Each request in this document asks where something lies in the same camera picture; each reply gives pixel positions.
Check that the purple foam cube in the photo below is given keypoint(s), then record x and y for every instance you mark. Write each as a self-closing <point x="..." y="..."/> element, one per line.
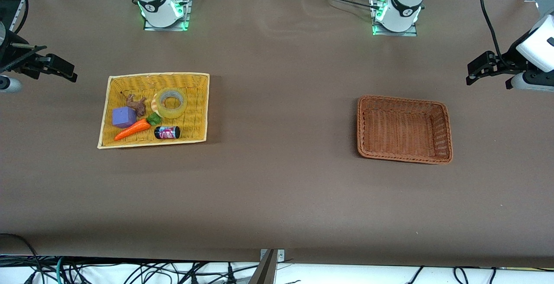
<point x="123" y="117"/>

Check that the yellow packing tape roll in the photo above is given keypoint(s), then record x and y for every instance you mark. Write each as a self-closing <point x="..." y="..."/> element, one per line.
<point x="162" y="108"/>

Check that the brown toy root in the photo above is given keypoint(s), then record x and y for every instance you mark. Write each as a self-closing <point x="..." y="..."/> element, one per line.
<point x="138" y="104"/>

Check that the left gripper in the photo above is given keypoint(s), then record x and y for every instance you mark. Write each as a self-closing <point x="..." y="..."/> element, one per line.
<point x="509" y="57"/>

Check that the brown wicker basket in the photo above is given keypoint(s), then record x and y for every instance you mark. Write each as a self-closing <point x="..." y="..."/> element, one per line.
<point x="402" y="130"/>

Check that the metal table edge bracket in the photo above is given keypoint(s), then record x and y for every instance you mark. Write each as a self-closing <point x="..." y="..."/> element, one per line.
<point x="270" y="256"/>

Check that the orange toy carrot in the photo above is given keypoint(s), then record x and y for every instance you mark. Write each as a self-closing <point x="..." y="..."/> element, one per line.
<point x="132" y="130"/>

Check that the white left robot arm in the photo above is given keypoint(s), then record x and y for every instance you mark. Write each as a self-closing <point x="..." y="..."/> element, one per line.
<point x="404" y="4"/>

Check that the yellow wicker tray basket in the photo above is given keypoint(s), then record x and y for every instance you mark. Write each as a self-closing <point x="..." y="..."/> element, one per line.
<point x="190" y="124"/>

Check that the black pink small can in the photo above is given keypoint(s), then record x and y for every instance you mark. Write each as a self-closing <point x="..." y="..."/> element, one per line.
<point x="167" y="133"/>

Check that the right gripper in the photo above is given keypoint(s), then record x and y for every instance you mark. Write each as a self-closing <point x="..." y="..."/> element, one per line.
<point x="9" y="56"/>

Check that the toy croissant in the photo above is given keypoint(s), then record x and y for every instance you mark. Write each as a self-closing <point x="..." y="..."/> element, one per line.
<point x="153" y="103"/>

